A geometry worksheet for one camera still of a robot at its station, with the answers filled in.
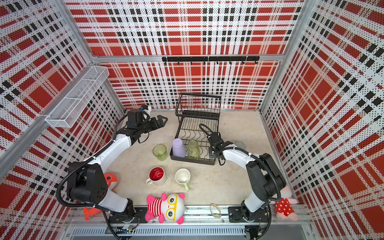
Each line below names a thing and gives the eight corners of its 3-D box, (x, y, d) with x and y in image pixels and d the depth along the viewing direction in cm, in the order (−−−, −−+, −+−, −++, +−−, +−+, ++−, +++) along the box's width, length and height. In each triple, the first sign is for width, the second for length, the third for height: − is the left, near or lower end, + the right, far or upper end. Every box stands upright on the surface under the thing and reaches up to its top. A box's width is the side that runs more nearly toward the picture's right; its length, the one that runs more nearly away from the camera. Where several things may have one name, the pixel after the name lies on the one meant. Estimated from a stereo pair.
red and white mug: (148, 185, 85) (144, 181, 79) (151, 171, 90) (148, 166, 84) (165, 185, 85) (162, 181, 79) (167, 171, 90) (165, 166, 84)
